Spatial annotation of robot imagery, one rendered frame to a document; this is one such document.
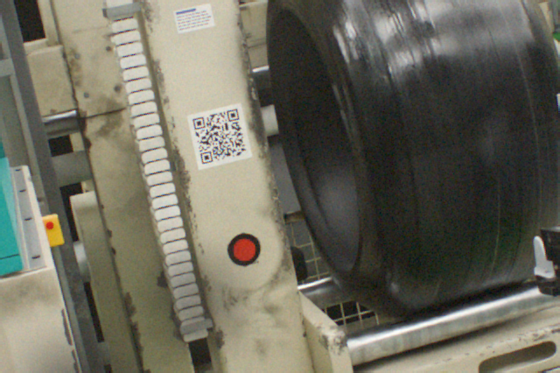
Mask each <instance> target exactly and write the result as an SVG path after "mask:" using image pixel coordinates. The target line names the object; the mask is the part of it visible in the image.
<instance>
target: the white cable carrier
mask: <svg viewBox="0 0 560 373"><path fill-rule="evenodd" d="M136 2H137V1H135V2H132V0H103V2H102V3H103V7H104V8H110V7H115V6H119V5H123V4H132V3H136ZM134 16H135V12H134V13H130V14H124V15H121V16H116V17H112V18H106V19H107V20H115V21H112V22H110V23H108V31H109V32H113V33H114V34H112V36H111V40H112V43H113V44H114V43H116V45H115V48H114V53H115V55H118V56H119V57H118V58H117V59H116V64H117V66H118V67H120V68H121V69H120V71H119V75H120V78H123V82H122V89H123V90H126V92H125V93H124V99H125V101H126V102H128V103H129V104H128V105H127V111H128V112H129V113H132V116H131V117H130V118H129V119H130V122H131V124H134V125H135V126H134V127H133V129H132V131H133V135H134V136H136V140H135V142H136V146H137V148H139V150H138V151H137V155H138V157H139V158H140V159H141V161H140V167H141V170H143V181H145V182H146V184H145V191H146V192H149V195H148V200H149V203H150V204H151V207H150V211H151V214H152V215H154V217H153V222H154V224H155V225H156V226H157V227H156V235H157V237H158V240H157V242H158V247H159V248H160V249H161V251H160V254H161V257H163V258H164V268H165V269H166V270H167V272H166V273H165V274H166V278H167V280H168V281H169V284H168V286H169V289H170V290H171V300H172V301H173V303H174V304H173V309H174V312H175V313H176V315H175V318H176V321H177V322H178V323H179V325H180V326H181V327H183V326H184V325H186V324H190V323H194V322H197V321H201V320H206V319H209V315H208V313H207V312H204V313H203V311H202V306H201V305H200V296H199V295H198V291H199V290H198V286H197V285H196V284H194V281H196V279H194V275H193V273H192V270H193V266H192V264H191V262H190V261H189V259H190V258H191V257H190V253H189V251H188V250H187V248H188V246H187V241H186V239H185V238H184V237H185V236H186V234H185V231H184V230H183V228H182V227H181V226H182V225H183V221H182V218H181V217H180V216H179V215H180V209H179V207H178V206H177V205H176V203H177V198H176V195H175V194H174V193H173V192H174V191H175V188H174V185H173V184H172V183H171V181H172V174H171V172H176V168H175V165H174V161H173V160H169V161H168V160H167V159H165V158H167V152H166V150H165V149H164V148H162V146H164V145H165V140H164V139H163V138H161V137H160V136H159V135H161V134H162V132H161V127H160V126H158V125H157V124H156V123H158V122H159V119H158V114H156V113H154V112H153V111H156V110H157V107H156V104H155V103H154V102H151V100H153V99H154V94H153V92H152V91H151V90H149V89H148V88H151V80H150V79H149V78H144V76H147V75H149V71H148V68H147V67H142V66H141V65H144V63H146V58H145V56H143V55H142V54H139V53H141V52H142V51H143V47H142V44H141V43H139V42H136V41H137V40H139V39H140V35H139V32H137V31H132V29H134V28H137V21H136V20H135V19H134V18H131V17H134ZM130 29H131V30H130ZM182 336H183V338H184V339H185V341H190V340H195V339H198V338H201V337H204V336H207V330H206V329H203V330H200V331H197V332H192V333H189V334H183V335H182Z"/></svg>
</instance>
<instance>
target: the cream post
mask: <svg viewBox="0 0 560 373"><path fill-rule="evenodd" d="M135 1H138V2H139V3H140V7H141V10H140V11H135V16H134V17H133V18H134V19H135V20H136V21H137V28H136V31H137V32H139V35H140V39H139V40H138V41H139V43H141V44H142V47H143V51H142V52H141V54H142V55H143V56H145V58H146V63H144V65H143V66H144V67H147V68H148V71H149V75H147V78H149V79H150V83H151V88H150V90H151V91H152V92H153V94H154V99H153V100H152V102H154V103H155V104H156V107H157V110H156V111H155V113H156V114H157V115H158V119H159V122H158V123H157V125H158V126H160V127H161V132H162V134H161V135H160V137H161V138H163V139H164V142H165V145H164V149H165V150H166V152H167V158H166V159H167V160H168V161H169V160H173V161H174V165H175V168H176V172H171V175H172V181H171V183H172V184H173V185H174V188H175V191H174V192H173V193H174V194H175V195H176V198H177V203H176V205H177V206H178V209H180V215H178V216H180V217H181V218H182V221H183V225H182V226H181V227H182V228H183V230H184V231H185V237H184V238H185V239H186V241H187V246H188V248H187V250H188V251H189V253H190V257H191V258H190V259H189V261H190V262H191V264H192V273H193V275H194V279H196V281H194V284H196V285H197V286H198V290H199V291H198V295H199V297H200V303H199V304H200V305H201V306H203V307H204V308H205V312H207V313H208V315H209V319H210V318H212V321H213V332H212V331H207V336H206V341H207V346H208V349H209V354H211V357H212V363H213V369H214V373H314V368H313V365H312V356H311V352H310V348H309V343H308V338H307V334H306V333H305V324H304V321H303V307H302V303H301V299H300V295H299V290H298V282H297V278H296V272H295V268H294V263H293V259H292V254H291V250H290V246H289V241H288V237H287V233H286V228H285V223H284V216H283V210H282V206H281V201H280V198H279V192H278V188H277V182H276V178H274V174H273V171H272V166H271V158H270V149H269V144H268V140H267V136H266V130H265V126H264V121H263V113H262V109H261V104H260V101H258V95H257V91H256V83H255V78H254V75H253V70H252V66H251V61H250V57H249V49H248V44H247V40H246V34H245V29H244V24H243V21H242V17H241V12H240V7H239V3H238V0H132V2H135ZM203 4H211V7H212V12H213V20H214V24H215V26H209V27H206V28H201V29H198V30H192V31H188V32H185V33H180V34H179V31H178V27H177V26H176V23H175V18H174V15H173V11H177V10H182V9H186V8H190V7H195V6H199V5H203ZM238 103H240V104H241V109H242V114H244V119H245V123H246V127H247V133H248V140H249V144H250V150H251V153H252V157H251V158H245V159H240V160H236V161H233V162H228V163H224V165H217V166H214V167H209V168H206V169H202V170H199V167H198V161H197V158H195V153H194V149H193V141H192V137H191V133H190V128H189V124H188V120H187V116H190V115H191V114H194V113H199V112H203V111H207V110H210V109H218V108H222V107H226V106H230V105H235V104H238ZM240 239H249V240H250V241H252V242H253V243H254V245H255V254H254V256H253V257H252V258H250V259H249V261H245V262H244V261H240V259H238V258H237V257H236V256H235V254H234V246H235V243H236V242H237V241H238V240H240Z"/></svg>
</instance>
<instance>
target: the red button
mask: <svg viewBox="0 0 560 373"><path fill-rule="evenodd" d="M255 252H256V248H255V245H254V243H253V242H252V241H250V240H249V239H240V240H238V241H237V242H236V243H235V246H234V255H235V256H236V257H237V258H238V259H240V261H244V262H245V261H249V259H250V258H252V257H253V256H254V254H255Z"/></svg>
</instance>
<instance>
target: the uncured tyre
mask: <svg viewBox="0 0 560 373"><path fill-rule="evenodd" d="M266 46H267V60H268V69H269V84H270V90H271V96H272V102H273V108H274V112H276V121H277V126H278V130H279V136H280V139H281V143H282V147H283V154H284V157H285V161H286V165H287V169H288V172H289V175H290V178H291V182H292V185H293V187H294V190H295V193H296V197H297V202H298V205H299V206H300V209H301V213H302V216H303V218H304V222H305V225H307V227H308V230H309V232H310V234H311V238H312V240H313V242H314V245H315V247H316V249H317V252H318V254H319V256H320V258H321V261H323V263H324V265H325V267H326V269H327V270H328V271H329V273H330V275H331V277H332V279H333V281H334V282H335V284H336V285H337V286H338V287H339V288H340V289H341V290H342V291H343V293H344V294H345V295H346V296H347V297H348V298H349V299H351V300H354V301H355V302H357V303H359V304H361V305H363V306H364V307H366V308H367V309H368V310H371V311H373V312H375V313H377V314H379V315H380V316H383V317H406V316H410V315H412V314H416V313H422V312H425V311H429V310H432V308H436V307H440V306H445V305H448V304H452V303H455V302H459V301H461V300H465V299H471V298H474V297H478V296H480V295H485V294H487V293H488V292H494V291H497V290H501V289H504V288H508V287H510V286H514V285H519V284H522V283H524V282H525V281H527V280H528V279H529V278H531V277H532V276H535V267H536V253H535V244H534V240H535V238H536V237H537V236H538V237H540V238H541V240H542V237H541V232H540V229H542V228H543V229H548V228H552V227H555V226H558V225H559V224H560V113H559V107H558V101H557V95H558V94H560V57H559V53H558V50H557V46H556V42H555V40H554V39H553V37H552V35H551V32H550V29H549V25H548V23H547V20H546V18H545V16H544V14H543V11H542V8H541V6H540V4H539V3H538V2H537V1H536V0H268V6H267V15H266ZM542 241H543V240H542ZM469 292H470V293H471V294H468V293H469ZM465 294H468V295H465ZM461 295H464V296H461ZM458 296H461V297H458ZM455 297H457V298H455ZM452 298H454V299H452ZM445 299H447V300H445ZM442 300H444V301H442ZM439 301H441V302H439ZM436 302H438V303H436ZM431 303H435V304H431ZM429 304H431V305H429ZM426 305H428V306H426Z"/></svg>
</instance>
